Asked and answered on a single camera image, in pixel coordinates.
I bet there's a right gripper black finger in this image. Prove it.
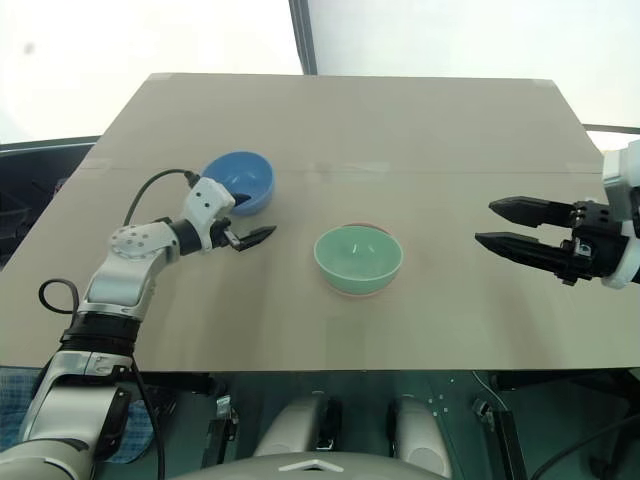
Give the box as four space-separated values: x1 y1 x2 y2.
488 195 577 230
474 231 570 277

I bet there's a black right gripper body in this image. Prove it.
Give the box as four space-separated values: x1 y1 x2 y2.
554 199 631 287

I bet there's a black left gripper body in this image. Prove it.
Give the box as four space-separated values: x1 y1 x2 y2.
208 209 241 251

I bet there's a blue bowl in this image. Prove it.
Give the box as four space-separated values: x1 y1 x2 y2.
199 151 277 218

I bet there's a green bowl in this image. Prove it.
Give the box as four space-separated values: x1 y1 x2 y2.
313 224 405 295

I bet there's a pink bowl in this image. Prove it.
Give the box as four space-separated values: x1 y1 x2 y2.
323 221 397 301

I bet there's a dark upright pole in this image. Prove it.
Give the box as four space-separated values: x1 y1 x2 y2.
288 0 320 77

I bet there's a blue checked cloth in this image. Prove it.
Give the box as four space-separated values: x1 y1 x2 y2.
0 367 155 459

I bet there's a silver robot torso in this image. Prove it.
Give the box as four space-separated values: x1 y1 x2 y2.
183 449 454 480

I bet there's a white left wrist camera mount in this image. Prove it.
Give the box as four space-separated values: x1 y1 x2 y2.
181 176 237 251

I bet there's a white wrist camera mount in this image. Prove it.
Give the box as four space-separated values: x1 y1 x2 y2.
601 138 640 292
181 176 237 251

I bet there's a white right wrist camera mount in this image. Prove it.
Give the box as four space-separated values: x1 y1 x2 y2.
601 138 640 292

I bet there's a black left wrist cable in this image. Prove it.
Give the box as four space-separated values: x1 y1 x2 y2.
122 168 202 227

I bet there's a black table frame leg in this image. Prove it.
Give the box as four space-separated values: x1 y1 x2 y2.
471 397 525 480

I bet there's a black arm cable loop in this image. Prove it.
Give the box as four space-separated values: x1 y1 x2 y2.
38 278 84 322

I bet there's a black floor cable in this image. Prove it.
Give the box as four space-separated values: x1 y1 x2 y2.
528 433 640 480

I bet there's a black hanging arm cable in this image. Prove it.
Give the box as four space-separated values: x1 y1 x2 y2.
129 362 168 480

